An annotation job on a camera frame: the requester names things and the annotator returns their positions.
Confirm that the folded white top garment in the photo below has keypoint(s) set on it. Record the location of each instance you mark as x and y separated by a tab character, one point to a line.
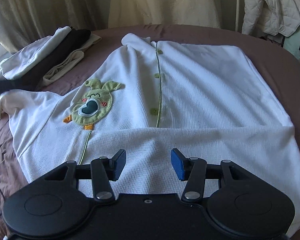
24	60

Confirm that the folded cream bottom garment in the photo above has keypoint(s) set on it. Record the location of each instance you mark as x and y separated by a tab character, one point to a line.
69	63

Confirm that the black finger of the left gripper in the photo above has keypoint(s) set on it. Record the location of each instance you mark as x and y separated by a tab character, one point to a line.
6	85

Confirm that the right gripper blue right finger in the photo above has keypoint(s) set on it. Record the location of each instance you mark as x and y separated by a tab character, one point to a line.
193	171

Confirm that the mauve bed sheet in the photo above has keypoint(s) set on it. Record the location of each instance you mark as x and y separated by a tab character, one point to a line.
279	68

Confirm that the folded dark grey garment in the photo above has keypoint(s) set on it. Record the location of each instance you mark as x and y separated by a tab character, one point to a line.
74	40

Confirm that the white clothes rack pole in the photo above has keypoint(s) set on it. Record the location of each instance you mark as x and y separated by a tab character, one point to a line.
237	15

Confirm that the white waffle pajama top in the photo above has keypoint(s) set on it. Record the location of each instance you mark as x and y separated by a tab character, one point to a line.
150	97

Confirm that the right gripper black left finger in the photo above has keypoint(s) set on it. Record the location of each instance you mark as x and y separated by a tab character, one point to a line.
103	170

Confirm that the beige curtain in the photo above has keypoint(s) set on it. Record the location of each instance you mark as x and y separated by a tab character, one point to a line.
25	21

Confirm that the hanging white quilted jacket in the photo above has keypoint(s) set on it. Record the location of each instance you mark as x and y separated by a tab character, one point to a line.
271	16

